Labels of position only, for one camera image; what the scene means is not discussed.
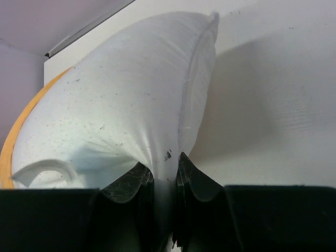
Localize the aluminium back rail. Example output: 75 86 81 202
45 0 134 58

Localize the white pillow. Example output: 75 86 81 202
12 12 219 188

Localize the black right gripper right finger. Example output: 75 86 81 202
173 154 335 251

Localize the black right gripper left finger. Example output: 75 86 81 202
1 164 155 251

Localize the orange Mickey Mouse pillowcase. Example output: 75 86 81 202
0 68 70 189

